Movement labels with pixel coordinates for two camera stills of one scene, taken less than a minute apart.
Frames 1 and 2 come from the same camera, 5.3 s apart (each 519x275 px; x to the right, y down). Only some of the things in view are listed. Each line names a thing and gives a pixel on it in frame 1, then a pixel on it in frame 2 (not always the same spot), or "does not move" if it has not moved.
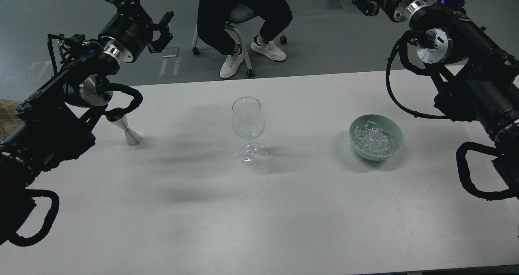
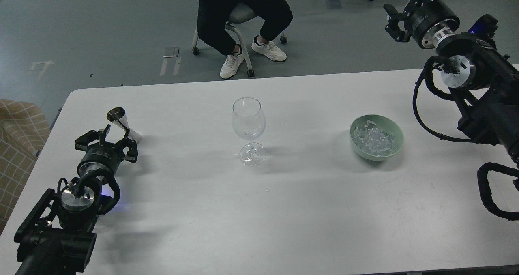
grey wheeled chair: (238, 13) does not move
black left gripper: (129, 29) → (106, 155)
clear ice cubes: (369, 139) does not move
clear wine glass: (249, 121) does not move
